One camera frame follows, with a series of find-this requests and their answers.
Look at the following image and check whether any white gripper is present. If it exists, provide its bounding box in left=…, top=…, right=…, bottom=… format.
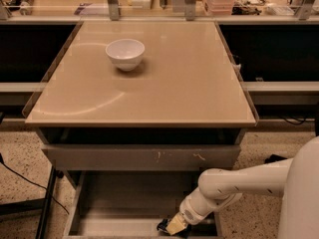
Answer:
left=166, top=188, right=216, bottom=235

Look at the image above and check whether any blue rxbar blueberry packet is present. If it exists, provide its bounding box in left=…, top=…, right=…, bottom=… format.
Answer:
left=157, top=219, right=191, bottom=235

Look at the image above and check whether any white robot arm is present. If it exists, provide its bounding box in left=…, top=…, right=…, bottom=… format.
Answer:
left=166, top=137, right=319, bottom=239

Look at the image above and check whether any grey open middle drawer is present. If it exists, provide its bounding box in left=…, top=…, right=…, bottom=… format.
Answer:
left=63, top=171, right=223, bottom=239

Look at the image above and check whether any grey top drawer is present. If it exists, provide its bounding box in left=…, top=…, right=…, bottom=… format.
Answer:
left=37, top=127, right=245, bottom=172

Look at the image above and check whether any black office chair base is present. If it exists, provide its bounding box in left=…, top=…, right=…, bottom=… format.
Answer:
left=264, top=154, right=287, bottom=164

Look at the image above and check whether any black metal stand leg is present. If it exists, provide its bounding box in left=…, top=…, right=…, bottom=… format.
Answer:
left=0, top=167, right=63, bottom=239

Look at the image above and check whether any white ceramic bowl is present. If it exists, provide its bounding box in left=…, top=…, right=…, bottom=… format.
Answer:
left=106, top=39, right=146, bottom=72

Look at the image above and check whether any black floor cable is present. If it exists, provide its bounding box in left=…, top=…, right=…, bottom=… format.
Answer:
left=0, top=152, right=70, bottom=215

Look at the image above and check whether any grey metal post right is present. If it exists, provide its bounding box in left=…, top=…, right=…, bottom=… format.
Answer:
left=184, top=0, right=196, bottom=21

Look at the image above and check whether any grey metal post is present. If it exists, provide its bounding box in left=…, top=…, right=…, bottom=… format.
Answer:
left=107, top=0, right=120, bottom=21
left=184, top=0, right=196, bottom=21

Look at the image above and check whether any grey metal post left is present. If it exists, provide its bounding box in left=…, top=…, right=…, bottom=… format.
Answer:
left=107, top=0, right=120, bottom=21

